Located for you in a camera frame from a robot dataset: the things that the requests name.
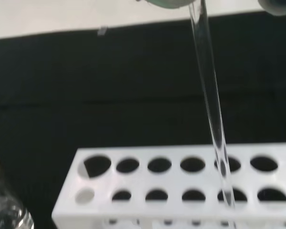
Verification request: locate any white test tube rack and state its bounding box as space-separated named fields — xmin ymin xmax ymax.
xmin=51 ymin=142 xmax=286 ymax=229

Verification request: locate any black table cloth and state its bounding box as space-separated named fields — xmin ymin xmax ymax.
xmin=0 ymin=10 xmax=286 ymax=229

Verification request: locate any small clear glass beaker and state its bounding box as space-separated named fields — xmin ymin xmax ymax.
xmin=0 ymin=152 xmax=35 ymax=229

